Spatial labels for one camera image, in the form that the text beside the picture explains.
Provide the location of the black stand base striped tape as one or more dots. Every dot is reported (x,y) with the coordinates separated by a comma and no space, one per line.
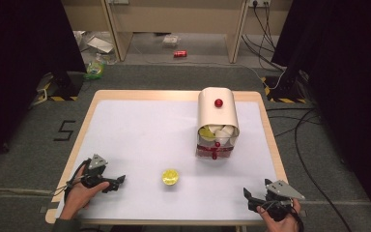
(62,87)
(285,90)

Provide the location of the person's right hand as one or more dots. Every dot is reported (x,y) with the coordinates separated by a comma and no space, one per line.
(278,225)

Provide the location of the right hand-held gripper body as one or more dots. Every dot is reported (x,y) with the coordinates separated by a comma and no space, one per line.
(278,199)

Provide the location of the person's left hand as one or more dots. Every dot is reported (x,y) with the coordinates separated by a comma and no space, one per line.
(80,196)

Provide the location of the white table mat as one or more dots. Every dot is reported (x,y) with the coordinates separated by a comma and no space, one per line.
(141,145)

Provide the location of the beige desk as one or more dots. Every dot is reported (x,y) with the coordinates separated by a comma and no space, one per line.
(174,16)

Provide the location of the cream container with red knob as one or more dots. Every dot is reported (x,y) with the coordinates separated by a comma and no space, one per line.
(217,112)

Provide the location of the green plastic bag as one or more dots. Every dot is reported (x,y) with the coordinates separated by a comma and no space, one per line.
(94,69)

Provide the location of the white cup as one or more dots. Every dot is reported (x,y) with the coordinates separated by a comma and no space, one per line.
(222,138)
(229,130)
(214,128)

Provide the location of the white wall socket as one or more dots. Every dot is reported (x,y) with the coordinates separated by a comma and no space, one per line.
(259,3)

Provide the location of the black curtain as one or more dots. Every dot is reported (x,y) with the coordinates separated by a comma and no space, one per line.
(351,80)
(19,64)

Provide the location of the red can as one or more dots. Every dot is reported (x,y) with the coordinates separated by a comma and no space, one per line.
(180,53)

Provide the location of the clear plastic packet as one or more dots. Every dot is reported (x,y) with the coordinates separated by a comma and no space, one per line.
(170,40)

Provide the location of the yellow cup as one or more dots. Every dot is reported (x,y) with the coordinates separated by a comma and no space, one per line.
(206,134)
(170,177)

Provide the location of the wooden table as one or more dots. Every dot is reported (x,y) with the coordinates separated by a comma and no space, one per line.
(148,94)

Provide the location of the white plastic wrapper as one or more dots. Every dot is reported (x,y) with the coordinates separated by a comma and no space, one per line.
(99,44)

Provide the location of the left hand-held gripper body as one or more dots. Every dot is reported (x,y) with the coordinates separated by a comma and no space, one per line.
(94,170)

